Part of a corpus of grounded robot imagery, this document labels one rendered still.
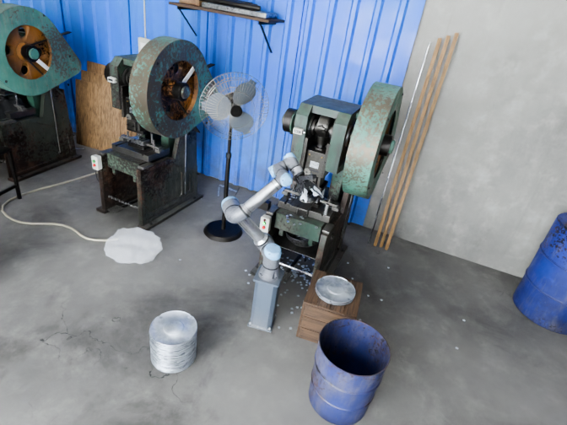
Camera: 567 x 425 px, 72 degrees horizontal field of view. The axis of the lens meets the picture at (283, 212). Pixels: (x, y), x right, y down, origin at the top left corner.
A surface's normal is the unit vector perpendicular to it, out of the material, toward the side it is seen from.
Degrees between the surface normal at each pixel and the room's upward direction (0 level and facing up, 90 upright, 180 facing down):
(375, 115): 50
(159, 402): 0
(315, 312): 90
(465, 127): 90
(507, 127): 90
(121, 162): 90
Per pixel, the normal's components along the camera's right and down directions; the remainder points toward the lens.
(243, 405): 0.14, -0.86
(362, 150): -0.37, 0.29
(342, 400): -0.26, 0.48
